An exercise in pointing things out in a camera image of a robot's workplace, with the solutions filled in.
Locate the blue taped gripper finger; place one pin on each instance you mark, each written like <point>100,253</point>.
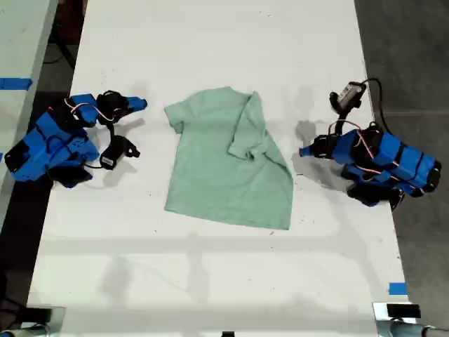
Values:
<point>137,101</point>
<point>135,108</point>
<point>307,148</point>
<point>307,153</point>

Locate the pale green T-shirt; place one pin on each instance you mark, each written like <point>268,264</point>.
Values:
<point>224,168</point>

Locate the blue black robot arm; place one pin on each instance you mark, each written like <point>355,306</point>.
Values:
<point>49,140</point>
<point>393,161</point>

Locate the long blue tape strip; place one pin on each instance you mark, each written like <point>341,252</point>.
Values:
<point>14,83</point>

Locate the pale side table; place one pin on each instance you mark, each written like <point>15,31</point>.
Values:
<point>21,52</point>

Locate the small blue tape piece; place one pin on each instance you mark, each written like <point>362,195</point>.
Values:
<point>398,288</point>

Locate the small black box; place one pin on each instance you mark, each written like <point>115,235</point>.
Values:
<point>228,334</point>
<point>38,314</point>
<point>403,310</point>

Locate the black camera stalk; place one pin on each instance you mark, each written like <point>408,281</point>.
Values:
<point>339,123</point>
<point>113,130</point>

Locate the black camera box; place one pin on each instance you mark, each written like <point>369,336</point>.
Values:
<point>349,94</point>

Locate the metal bracket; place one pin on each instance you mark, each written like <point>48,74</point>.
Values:
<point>380,323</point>
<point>58,321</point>

